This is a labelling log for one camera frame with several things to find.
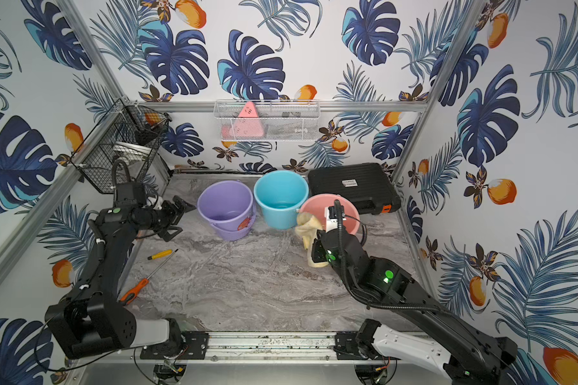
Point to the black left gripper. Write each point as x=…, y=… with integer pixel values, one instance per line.
x=171, y=217

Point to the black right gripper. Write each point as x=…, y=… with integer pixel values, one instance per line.
x=319, y=246

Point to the yellow cleaning cloth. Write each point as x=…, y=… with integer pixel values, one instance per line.
x=306, y=229

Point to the pink plastic bucket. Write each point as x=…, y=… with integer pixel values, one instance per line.
x=318, y=206

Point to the purple plastic bucket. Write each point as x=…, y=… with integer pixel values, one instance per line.
x=229, y=208

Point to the teal plastic bucket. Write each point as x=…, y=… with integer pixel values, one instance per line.
x=280, y=195

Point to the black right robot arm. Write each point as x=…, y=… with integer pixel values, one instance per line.
x=453, y=349

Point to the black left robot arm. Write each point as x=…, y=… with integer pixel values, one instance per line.
x=93, y=320

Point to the black plastic tool case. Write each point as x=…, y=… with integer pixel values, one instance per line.
x=366, y=186

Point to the pink triangular item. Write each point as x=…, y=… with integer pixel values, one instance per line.
x=248, y=124

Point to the yellow handled tool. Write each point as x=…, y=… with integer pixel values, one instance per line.
x=159, y=255

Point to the orange handled screwdriver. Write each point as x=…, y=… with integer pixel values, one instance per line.
x=134, y=292

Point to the black wire basket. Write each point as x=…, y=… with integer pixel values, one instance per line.
x=122, y=146

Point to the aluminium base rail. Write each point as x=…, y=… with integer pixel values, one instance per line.
x=295, y=348

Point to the clear wall shelf basket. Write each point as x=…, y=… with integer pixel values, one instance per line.
x=282, y=119

